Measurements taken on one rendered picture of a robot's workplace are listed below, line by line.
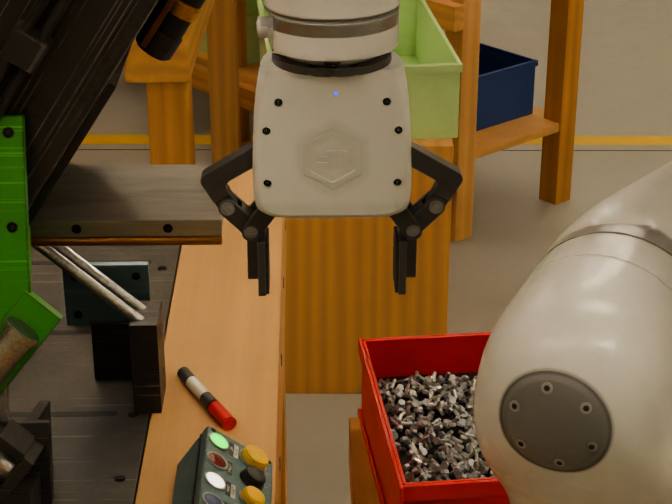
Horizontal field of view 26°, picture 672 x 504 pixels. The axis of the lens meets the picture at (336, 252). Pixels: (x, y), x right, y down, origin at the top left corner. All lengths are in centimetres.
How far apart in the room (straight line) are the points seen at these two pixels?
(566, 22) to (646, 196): 340
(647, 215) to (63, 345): 98
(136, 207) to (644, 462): 82
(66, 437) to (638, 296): 86
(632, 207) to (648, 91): 469
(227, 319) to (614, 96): 386
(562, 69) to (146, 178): 286
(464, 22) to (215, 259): 214
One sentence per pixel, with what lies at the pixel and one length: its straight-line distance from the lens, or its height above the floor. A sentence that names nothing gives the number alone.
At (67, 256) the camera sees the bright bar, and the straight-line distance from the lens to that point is 157.
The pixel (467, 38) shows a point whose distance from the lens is 402.
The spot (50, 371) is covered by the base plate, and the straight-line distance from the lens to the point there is 171.
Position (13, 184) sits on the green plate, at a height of 121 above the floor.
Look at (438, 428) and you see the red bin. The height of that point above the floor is 89.
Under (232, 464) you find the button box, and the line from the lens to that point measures 144.
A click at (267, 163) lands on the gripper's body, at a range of 92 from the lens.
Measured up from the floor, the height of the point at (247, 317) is 90.
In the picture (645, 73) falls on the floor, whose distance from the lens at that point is 583.
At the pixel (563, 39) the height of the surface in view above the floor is 52.
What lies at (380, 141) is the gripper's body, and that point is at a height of 140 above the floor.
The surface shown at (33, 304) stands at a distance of 141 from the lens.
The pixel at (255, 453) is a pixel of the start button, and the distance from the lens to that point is 146.
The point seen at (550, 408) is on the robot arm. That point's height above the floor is 131.
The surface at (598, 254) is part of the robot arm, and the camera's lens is 89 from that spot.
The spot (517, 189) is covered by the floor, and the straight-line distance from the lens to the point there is 461.
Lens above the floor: 172
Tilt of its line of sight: 25 degrees down
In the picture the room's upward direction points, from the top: straight up
